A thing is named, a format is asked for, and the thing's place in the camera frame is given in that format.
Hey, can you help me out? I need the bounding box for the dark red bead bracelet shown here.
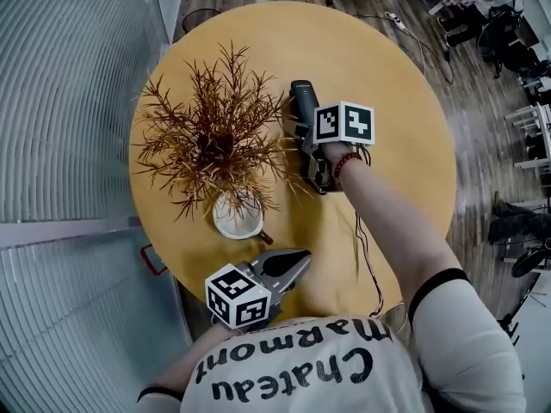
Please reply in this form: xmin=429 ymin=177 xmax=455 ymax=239
xmin=332 ymin=151 xmax=364 ymax=180

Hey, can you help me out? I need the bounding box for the clear water jug red handle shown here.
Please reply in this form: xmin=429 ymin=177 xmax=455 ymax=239
xmin=139 ymin=243 xmax=169 ymax=277

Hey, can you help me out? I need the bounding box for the white power strip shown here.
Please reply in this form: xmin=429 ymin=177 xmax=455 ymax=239
xmin=383 ymin=10 xmax=408 ymax=34

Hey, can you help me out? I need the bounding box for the white floor cable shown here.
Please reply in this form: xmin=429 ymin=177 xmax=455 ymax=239
xmin=403 ymin=27 xmax=428 ymax=77

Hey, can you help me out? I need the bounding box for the person's white printed shirt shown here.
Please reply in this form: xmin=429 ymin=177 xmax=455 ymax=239
xmin=179 ymin=268 xmax=529 ymax=413

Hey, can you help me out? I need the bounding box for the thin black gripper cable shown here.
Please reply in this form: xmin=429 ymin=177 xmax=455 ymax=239
xmin=351 ymin=142 xmax=386 ymax=318

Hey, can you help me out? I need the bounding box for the white cup with dark outside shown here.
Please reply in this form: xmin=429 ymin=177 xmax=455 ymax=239
xmin=211 ymin=188 xmax=275 ymax=246

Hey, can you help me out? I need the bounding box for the black swivel chair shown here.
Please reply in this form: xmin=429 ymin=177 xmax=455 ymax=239
xmin=474 ymin=9 xmax=544 ymax=77

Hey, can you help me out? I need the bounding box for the round wooden table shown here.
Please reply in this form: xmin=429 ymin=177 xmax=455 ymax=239
xmin=127 ymin=1 xmax=457 ymax=323

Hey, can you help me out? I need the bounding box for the person's right forearm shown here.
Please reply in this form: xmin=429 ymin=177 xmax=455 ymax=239
xmin=330 ymin=143 xmax=471 ymax=316

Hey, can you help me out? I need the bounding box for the orange plant in white pot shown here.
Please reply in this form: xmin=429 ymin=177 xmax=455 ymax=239
xmin=131 ymin=40 xmax=316 ymax=224

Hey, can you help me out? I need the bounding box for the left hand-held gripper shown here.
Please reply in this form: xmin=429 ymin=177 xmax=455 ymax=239
xmin=205 ymin=248 xmax=313 ymax=330

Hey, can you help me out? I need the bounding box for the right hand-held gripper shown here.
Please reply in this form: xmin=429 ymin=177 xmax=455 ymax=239
xmin=281 ymin=100 xmax=375 ymax=195

